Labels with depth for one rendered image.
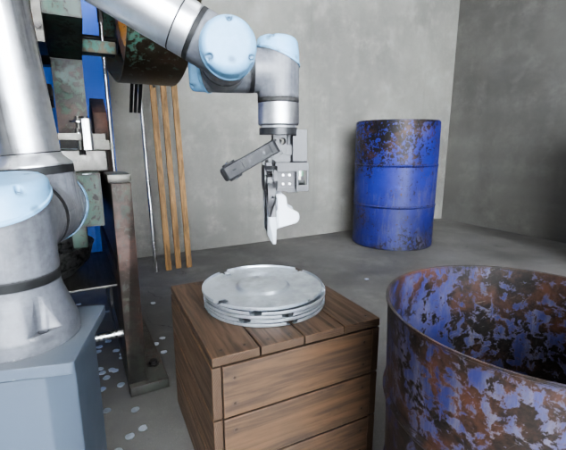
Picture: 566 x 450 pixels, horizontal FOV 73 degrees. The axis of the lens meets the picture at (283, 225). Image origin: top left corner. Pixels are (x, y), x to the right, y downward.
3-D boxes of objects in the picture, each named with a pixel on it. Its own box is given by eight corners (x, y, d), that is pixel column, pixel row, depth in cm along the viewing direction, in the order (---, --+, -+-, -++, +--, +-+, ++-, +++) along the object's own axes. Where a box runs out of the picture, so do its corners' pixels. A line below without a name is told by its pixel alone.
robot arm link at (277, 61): (248, 42, 70) (294, 44, 72) (250, 104, 73) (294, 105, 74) (254, 29, 63) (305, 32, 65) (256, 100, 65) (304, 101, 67)
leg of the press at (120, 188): (169, 387, 117) (147, 73, 98) (129, 398, 112) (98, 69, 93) (129, 288, 196) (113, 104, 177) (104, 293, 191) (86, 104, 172)
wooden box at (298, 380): (372, 453, 91) (380, 317, 84) (218, 520, 75) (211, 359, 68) (295, 367, 127) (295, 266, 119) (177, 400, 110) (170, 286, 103)
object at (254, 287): (260, 261, 113) (260, 258, 113) (345, 283, 95) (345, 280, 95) (177, 288, 92) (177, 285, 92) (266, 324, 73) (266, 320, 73)
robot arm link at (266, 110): (259, 101, 66) (255, 105, 74) (259, 128, 67) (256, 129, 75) (302, 101, 67) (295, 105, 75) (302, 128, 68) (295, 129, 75)
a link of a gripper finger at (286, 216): (302, 243, 69) (299, 192, 70) (269, 244, 69) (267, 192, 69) (298, 243, 72) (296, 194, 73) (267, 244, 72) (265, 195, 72)
